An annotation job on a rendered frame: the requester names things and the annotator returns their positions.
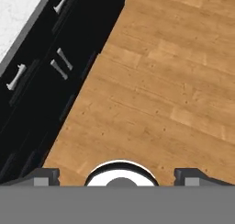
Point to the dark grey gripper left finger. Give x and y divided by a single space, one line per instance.
46 175

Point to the round white and black disc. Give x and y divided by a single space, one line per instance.
99 178

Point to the black cupboard run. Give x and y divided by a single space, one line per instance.
42 117

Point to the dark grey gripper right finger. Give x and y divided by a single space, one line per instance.
188 175

